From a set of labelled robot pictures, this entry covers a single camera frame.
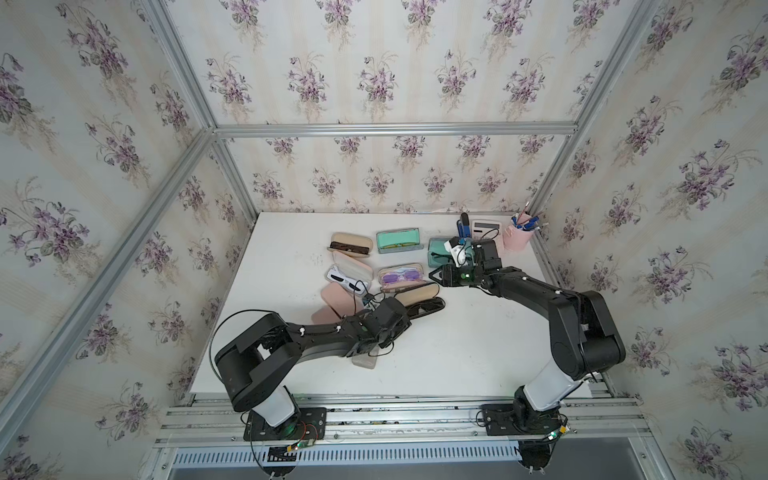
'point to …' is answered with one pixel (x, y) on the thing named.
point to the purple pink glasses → (408, 274)
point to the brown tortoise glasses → (349, 248)
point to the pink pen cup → (515, 238)
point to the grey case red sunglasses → (366, 360)
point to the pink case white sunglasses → (350, 273)
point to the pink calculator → (487, 230)
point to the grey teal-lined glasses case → (405, 239)
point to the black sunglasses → (425, 308)
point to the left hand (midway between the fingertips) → (410, 325)
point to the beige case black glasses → (421, 300)
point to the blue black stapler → (463, 225)
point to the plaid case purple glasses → (390, 268)
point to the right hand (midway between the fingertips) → (440, 274)
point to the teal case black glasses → (437, 252)
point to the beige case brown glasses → (354, 244)
